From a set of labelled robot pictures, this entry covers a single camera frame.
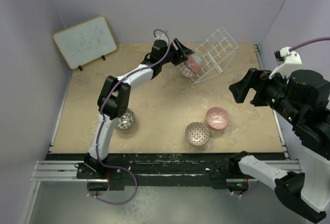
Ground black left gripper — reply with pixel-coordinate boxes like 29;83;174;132
160;40;194;67

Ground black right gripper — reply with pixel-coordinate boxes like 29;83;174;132
228;66;303;124

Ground grey leaf bowl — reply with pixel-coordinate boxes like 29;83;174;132
186;55;202;74
115;108;136;130

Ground blue patterned bowl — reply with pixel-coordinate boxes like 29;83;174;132
177;62;195;78

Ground white wire dish rack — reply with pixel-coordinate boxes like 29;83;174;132
188;27;239;85

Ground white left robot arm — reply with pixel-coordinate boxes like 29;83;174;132
84;39;194;179

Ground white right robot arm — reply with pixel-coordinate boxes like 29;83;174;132
229;68;329;223

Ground red patterned bowl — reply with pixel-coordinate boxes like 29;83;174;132
206;107;230;130

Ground brown patterned bowl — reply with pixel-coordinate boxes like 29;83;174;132
185;122;210;147

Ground small framed whiteboard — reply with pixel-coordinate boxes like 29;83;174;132
52;15;117;70

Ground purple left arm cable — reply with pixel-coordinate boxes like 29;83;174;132
86;29;171;206

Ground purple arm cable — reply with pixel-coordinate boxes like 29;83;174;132
86;29;171;206
229;37;330;199

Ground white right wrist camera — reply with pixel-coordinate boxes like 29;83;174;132
269;47;302;79

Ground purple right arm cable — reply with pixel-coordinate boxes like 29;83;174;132
229;37;330;199

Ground black front mounting rail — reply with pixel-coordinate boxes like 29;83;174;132
32;152;301;191

